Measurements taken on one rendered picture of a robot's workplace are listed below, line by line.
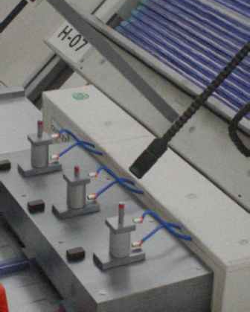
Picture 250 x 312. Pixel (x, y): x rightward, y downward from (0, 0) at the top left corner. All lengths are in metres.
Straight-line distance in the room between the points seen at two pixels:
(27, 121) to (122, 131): 0.26
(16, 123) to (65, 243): 0.45
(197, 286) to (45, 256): 0.17
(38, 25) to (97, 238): 1.40
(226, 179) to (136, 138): 0.15
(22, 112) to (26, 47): 0.92
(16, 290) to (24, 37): 1.39
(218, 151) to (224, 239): 0.18
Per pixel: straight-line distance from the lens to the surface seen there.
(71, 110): 1.22
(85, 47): 1.41
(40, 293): 0.99
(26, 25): 2.31
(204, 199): 1.01
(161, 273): 0.92
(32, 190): 1.06
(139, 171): 0.90
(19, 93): 1.47
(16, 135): 1.34
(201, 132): 1.13
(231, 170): 1.06
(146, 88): 1.13
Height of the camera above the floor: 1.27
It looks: 1 degrees up
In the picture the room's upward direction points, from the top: 42 degrees clockwise
